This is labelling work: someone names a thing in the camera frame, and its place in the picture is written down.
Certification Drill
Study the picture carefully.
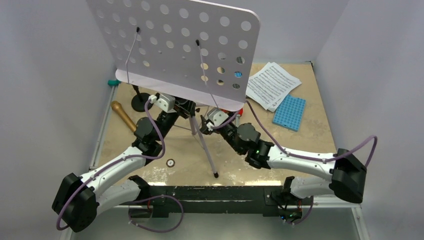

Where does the red and grey lego hammer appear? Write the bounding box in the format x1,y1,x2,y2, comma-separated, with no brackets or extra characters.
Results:
236,108,244,117

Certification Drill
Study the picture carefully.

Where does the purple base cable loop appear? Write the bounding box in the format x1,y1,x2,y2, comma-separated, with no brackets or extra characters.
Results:
128,194,185,233

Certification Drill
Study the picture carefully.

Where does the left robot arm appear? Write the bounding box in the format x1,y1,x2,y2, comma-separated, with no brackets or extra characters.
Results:
51,100,196,233

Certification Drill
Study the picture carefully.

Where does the aluminium frame rail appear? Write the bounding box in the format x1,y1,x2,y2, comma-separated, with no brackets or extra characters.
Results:
87,86,118,172

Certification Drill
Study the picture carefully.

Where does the light blue lego baseplate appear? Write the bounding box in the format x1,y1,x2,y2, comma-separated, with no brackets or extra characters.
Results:
272,94,306,132

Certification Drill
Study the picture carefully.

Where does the gold microphone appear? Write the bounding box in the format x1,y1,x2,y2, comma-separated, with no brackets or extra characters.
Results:
110,100,137,133

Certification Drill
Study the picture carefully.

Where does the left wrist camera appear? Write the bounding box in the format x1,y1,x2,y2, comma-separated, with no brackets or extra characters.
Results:
148,92,177,113

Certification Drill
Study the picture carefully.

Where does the sheet music page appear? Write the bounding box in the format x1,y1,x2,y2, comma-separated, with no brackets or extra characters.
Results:
246,62,302,111
267,97,285,113

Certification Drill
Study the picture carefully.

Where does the teal clamp on rail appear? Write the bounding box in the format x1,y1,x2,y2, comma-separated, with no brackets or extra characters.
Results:
107,79,121,87

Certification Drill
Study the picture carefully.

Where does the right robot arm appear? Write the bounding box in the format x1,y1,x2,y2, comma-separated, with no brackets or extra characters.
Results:
200,120,367,204

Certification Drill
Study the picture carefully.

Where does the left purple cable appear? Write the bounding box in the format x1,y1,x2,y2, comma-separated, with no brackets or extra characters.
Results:
55,97,167,232

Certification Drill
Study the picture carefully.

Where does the black microphone stand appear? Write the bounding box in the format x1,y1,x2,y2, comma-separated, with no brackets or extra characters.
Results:
131,84,153,113

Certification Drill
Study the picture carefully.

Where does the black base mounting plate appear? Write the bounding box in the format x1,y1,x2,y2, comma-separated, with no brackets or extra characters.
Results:
127,185,312,218

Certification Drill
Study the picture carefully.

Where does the lavender tripod music stand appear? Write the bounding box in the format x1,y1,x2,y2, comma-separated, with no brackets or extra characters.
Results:
86,0,261,179

